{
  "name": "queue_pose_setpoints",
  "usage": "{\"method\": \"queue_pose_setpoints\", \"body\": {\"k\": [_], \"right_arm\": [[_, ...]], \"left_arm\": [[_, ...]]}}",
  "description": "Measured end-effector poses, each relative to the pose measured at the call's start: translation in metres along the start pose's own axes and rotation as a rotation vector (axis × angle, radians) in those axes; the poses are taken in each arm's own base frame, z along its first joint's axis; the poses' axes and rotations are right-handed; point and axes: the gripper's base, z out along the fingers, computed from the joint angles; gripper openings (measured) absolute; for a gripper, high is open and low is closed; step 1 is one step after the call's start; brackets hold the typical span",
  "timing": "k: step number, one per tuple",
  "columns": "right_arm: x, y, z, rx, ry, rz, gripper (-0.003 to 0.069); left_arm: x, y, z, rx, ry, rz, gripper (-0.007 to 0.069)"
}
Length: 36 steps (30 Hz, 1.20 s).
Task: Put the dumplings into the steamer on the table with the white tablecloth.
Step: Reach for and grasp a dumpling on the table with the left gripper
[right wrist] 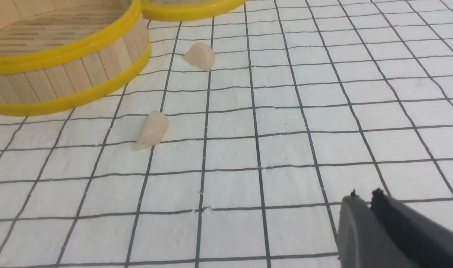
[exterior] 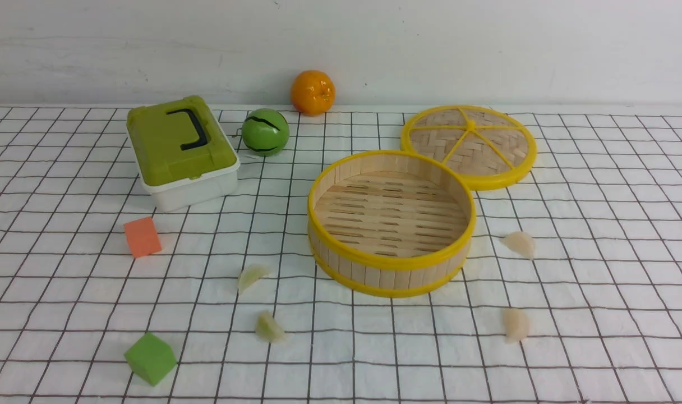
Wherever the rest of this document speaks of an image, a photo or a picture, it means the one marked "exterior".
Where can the green toy ball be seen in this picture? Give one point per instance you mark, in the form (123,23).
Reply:
(265,131)

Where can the orange foam cube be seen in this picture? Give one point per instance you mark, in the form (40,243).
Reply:
(142,237)

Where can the orange fruit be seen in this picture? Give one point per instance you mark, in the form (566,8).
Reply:
(313,93)

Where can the white dumpling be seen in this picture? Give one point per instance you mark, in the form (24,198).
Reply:
(521,243)
(516,324)

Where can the white grid tablecloth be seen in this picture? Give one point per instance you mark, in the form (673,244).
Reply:
(603,293)

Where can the bamboo steamer lid yellow rim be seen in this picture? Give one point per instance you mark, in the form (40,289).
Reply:
(489,150)

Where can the pale green dumpling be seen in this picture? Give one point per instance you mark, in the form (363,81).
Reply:
(268,329)
(250,275)

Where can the bamboo steamer tray yellow rim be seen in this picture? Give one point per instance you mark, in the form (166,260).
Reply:
(389,223)

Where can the green foam cube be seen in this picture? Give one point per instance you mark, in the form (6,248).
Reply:
(151,358)

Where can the green lidded white box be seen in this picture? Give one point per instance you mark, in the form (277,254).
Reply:
(183,156)

